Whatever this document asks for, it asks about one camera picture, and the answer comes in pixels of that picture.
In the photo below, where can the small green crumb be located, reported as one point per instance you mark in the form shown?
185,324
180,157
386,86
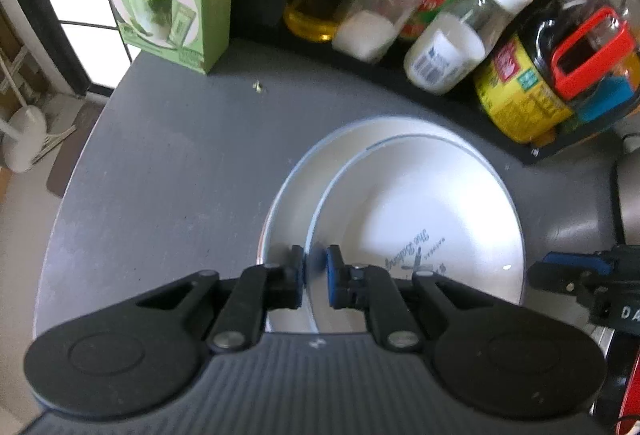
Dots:
258,87

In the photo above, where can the black window frame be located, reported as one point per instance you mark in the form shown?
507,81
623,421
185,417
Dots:
55,40

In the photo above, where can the black condiment rack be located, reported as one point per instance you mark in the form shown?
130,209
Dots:
450,100

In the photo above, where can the clear jar white powder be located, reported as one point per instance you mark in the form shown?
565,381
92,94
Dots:
370,30

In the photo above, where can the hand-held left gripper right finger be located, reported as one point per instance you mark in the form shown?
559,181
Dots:
332,275

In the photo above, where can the white floor fan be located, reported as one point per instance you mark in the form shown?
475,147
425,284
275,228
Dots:
25,135

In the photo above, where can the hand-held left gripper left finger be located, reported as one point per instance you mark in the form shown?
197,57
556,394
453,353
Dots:
298,277

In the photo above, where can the white plate with flower print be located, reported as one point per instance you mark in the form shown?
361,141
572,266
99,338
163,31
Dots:
300,185

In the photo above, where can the large white plate blue print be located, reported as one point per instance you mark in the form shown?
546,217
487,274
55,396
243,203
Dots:
425,215

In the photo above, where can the labelled jar white cap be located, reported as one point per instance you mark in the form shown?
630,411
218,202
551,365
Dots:
445,55

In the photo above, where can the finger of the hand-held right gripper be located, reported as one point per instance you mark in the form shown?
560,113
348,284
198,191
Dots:
560,277

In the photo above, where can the brown floor mat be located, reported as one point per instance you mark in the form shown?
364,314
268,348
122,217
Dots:
70,155

